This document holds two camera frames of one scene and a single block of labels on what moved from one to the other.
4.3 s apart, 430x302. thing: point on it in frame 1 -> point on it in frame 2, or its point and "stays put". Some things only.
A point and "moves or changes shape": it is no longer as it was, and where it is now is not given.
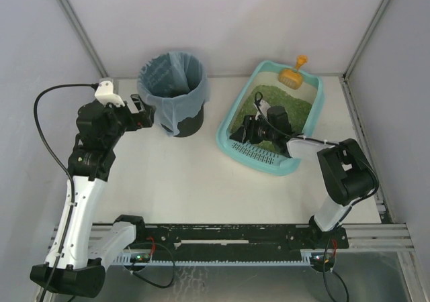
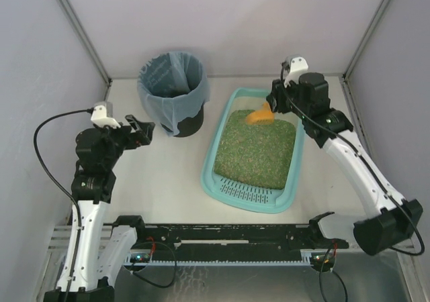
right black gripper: x=250 y=129 -> x=275 y=96
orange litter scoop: x=292 y=78 moves or changes shape
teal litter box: x=263 y=74 -> x=243 y=196
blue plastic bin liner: x=177 y=84 stays put
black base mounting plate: x=232 y=240 stays put
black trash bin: x=189 y=126 stays put
